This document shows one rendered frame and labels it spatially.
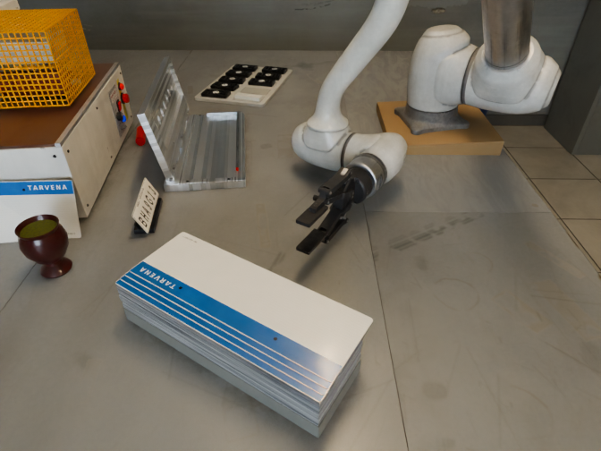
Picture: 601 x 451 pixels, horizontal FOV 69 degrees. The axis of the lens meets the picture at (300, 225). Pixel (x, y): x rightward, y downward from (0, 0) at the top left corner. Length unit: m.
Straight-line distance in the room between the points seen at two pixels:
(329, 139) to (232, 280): 0.48
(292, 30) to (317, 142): 2.41
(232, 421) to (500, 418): 0.39
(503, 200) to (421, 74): 0.43
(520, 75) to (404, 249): 0.53
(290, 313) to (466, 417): 0.30
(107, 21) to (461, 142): 2.90
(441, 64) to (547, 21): 2.55
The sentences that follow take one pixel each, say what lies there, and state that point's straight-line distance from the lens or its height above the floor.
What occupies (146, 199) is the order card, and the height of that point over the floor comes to 0.94.
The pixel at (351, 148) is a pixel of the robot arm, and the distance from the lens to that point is 1.06.
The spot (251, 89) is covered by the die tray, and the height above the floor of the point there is 0.91.
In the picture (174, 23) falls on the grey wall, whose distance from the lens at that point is 3.56.
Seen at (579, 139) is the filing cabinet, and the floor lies 0.12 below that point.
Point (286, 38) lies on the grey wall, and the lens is 3.46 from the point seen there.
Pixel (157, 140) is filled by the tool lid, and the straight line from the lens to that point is 1.11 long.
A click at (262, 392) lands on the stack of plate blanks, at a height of 0.93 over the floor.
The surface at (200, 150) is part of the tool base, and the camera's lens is 1.30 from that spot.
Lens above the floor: 1.51
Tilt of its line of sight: 37 degrees down
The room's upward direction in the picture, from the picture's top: straight up
